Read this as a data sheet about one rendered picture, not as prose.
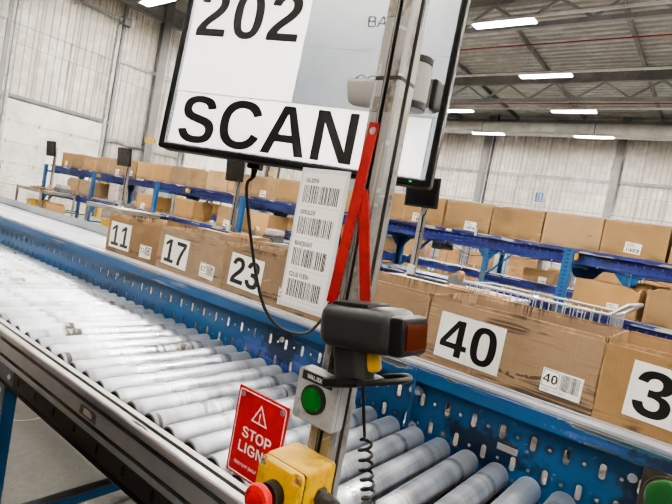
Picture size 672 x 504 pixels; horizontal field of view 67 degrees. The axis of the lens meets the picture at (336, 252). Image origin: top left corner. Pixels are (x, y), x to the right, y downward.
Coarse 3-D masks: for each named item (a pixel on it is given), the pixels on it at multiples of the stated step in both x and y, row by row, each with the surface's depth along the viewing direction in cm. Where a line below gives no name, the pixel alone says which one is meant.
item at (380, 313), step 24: (336, 312) 58; (360, 312) 57; (384, 312) 55; (408, 312) 58; (336, 336) 58; (360, 336) 56; (384, 336) 54; (408, 336) 54; (336, 360) 60; (360, 360) 58; (336, 384) 59; (360, 384) 57
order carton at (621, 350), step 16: (624, 336) 117; (640, 336) 121; (608, 352) 100; (624, 352) 98; (640, 352) 96; (656, 352) 95; (608, 368) 99; (624, 368) 98; (608, 384) 99; (624, 384) 97; (608, 400) 99; (592, 416) 100; (608, 416) 99; (624, 416) 97; (640, 432) 95; (656, 432) 94
